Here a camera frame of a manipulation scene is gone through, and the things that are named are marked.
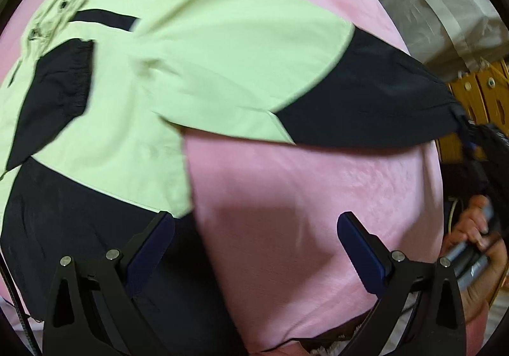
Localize green and black hooded jacket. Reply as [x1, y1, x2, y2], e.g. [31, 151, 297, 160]
[0, 0, 469, 356]

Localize person's right hand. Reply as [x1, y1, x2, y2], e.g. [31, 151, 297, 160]
[440, 195, 508, 323]

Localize pink trouser legs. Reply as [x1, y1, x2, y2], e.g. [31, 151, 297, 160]
[254, 301, 492, 356]

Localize yellow wooden drawer cabinet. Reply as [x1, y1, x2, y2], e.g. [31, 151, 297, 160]
[435, 59, 509, 164]

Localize cream lace covered furniture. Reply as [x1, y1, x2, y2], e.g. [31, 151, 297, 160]
[379, 0, 508, 81]

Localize pink bed sheet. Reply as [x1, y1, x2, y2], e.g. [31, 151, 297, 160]
[0, 0, 446, 353]

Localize black cable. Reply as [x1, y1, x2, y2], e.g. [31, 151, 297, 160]
[0, 255, 41, 356]

